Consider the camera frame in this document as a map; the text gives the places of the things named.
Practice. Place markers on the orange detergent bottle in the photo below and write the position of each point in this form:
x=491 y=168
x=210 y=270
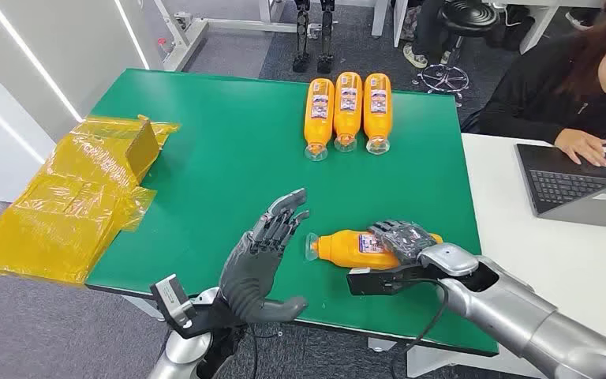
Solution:
x=318 y=112
x=377 y=107
x=347 y=250
x=348 y=104

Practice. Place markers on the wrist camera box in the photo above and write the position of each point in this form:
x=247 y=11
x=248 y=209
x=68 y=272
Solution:
x=172 y=301
x=376 y=280

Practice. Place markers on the green top table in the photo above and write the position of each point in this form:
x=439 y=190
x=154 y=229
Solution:
x=240 y=157

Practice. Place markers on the yellow plastic wrapped box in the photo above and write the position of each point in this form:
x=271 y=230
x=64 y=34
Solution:
x=73 y=204

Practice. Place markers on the person's shoe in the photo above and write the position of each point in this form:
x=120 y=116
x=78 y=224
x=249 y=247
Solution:
x=414 y=55

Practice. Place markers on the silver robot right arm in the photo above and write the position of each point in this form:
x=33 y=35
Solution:
x=517 y=314

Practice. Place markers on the white desk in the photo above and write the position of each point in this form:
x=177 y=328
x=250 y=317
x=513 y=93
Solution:
x=543 y=272

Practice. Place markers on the person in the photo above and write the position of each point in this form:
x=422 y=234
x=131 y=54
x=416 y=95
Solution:
x=538 y=99

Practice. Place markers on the grey laptop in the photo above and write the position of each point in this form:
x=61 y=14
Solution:
x=569 y=183

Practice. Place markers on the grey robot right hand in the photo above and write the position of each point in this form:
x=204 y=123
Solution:
x=406 y=240

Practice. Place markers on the person's hand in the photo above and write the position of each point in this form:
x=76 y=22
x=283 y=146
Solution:
x=582 y=146

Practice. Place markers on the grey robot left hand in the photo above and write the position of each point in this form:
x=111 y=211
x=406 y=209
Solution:
x=251 y=272

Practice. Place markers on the black swivel stool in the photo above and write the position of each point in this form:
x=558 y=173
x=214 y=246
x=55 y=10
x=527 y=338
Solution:
x=465 y=18

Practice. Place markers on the black robot leg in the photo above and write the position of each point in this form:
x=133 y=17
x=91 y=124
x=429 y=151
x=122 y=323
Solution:
x=326 y=39
x=302 y=36

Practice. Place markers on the white metal frame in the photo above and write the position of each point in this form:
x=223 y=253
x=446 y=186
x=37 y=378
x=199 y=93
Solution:
x=193 y=31

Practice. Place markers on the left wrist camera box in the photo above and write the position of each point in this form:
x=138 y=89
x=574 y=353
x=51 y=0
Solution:
x=172 y=301

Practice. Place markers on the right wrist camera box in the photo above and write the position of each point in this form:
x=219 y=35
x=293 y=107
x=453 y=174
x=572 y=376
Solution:
x=376 y=280

